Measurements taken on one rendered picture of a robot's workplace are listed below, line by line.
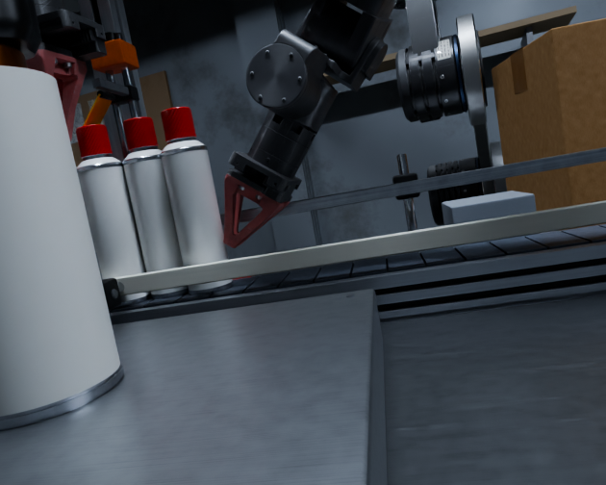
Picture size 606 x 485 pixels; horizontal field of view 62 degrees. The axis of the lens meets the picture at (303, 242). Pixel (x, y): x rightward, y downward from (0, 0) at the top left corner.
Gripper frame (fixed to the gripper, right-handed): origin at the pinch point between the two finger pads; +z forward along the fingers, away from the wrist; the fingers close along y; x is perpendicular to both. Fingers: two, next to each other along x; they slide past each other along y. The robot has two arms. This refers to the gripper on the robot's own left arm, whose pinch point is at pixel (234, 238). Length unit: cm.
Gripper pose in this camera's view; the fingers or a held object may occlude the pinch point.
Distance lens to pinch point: 57.9
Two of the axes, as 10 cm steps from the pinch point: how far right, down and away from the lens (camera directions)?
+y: -1.4, 1.3, -9.8
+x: 8.7, 4.8, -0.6
